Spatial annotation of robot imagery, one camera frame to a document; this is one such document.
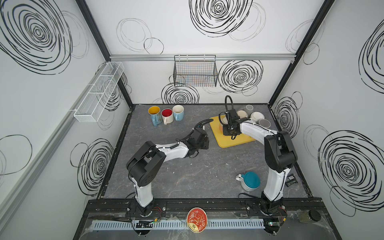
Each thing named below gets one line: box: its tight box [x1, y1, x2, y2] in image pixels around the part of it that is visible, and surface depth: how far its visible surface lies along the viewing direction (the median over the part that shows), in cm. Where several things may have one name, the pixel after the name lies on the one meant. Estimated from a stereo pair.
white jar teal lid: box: [235, 171, 261, 192], surface depth 77 cm
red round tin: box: [186, 207, 208, 234], surface depth 69 cm
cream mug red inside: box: [161, 108, 174, 125], surface depth 107 cm
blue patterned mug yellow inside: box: [148, 105, 163, 127], surface depth 105 cm
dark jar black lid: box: [298, 209, 322, 224], surface depth 66 cm
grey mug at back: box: [244, 104, 254, 118], surface depth 107 cm
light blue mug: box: [172, 104, 185, 122], surface depth 107 cm
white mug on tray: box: [249, 111, 265, 123], surface depth 104 cm
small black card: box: [285, 173, 299, 188], surface depth 84 cm
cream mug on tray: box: [236, 110, 248, 119], surface depth 107 cm
